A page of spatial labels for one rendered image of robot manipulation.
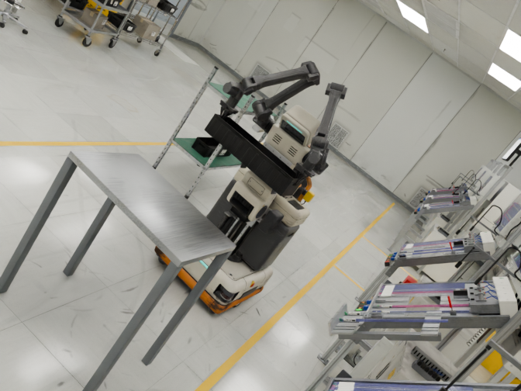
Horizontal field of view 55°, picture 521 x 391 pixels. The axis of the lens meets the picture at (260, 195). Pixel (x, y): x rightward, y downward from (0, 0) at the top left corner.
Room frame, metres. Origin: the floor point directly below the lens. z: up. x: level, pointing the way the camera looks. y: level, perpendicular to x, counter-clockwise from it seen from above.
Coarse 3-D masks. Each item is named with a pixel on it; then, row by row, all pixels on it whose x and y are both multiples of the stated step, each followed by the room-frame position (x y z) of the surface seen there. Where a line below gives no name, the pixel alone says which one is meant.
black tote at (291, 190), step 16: (208, 128) 2.63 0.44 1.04; (224, 128) 2.61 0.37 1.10; (240, 128) 2.76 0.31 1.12; (224, 144) 2.59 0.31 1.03; (240, 144) 2.57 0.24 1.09; (256, 144) 2.72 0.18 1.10; (240, 160) 2.55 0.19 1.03; (256, 160) 2.53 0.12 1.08; (272, 160) 2.68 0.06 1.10; (272, 176) 2.49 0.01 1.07; (288, 176) 2.47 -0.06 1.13; (288, 192) 2.54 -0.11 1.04
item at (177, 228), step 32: (96, 160) 1.99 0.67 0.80; (128, 160) 2.20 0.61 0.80; (128, 192) 1.91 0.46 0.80; (160, 192) 2.11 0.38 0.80; (32, 224) 1.91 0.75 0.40; (96, 224) 2.30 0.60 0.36; (160, 224) 1.85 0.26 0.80; (192, 224) 2.03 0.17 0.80; (192, 256) 1.79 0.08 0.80; (224, 256) 2.09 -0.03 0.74; (0, 288) 1.91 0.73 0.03; (160, 288) 1.70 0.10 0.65; (96, 384) 1.70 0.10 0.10
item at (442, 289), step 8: (384, 288) 3.10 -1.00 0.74; (392, 288) 3.08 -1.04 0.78; (400, 288) 3.07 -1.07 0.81; (408, 288) 3.05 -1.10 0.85; (416, 288) 3.04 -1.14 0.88; (424, 288) 3.03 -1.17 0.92; (432, 288) 3.01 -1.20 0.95; (440, 288) 3.00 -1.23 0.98; (448, 288) 2.99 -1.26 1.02; (456, 288) 2.97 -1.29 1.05; (464, 288) 2.96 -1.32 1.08; (384, 296) 2.92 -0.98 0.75; (392, 296) 2.91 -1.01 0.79; (400, 296) 2.90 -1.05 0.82; (408, 296) 2.89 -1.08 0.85; (416, 296) 2.89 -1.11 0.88
